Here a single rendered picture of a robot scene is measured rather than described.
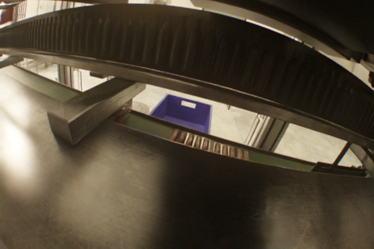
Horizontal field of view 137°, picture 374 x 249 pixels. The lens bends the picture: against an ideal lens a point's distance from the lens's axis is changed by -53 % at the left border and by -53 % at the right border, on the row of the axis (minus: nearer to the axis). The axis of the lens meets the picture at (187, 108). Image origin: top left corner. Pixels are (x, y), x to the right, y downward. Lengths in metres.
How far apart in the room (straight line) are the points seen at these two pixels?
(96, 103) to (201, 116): 1.22
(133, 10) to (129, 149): 0.20
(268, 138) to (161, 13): 0.46
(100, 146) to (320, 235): 0.22
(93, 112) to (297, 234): 0.22
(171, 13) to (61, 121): 0.19
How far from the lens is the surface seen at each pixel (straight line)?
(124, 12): 0.27
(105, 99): 0.18
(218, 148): 0.41
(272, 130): 0.52
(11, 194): 0.16
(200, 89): 0.21
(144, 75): 0.23
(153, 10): 0.24
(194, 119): 1.38
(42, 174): 0.15
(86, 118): 0.17
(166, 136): 0.42
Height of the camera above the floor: 0.93
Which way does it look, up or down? 26 degrees down
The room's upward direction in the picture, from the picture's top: 13 degrees clockwise
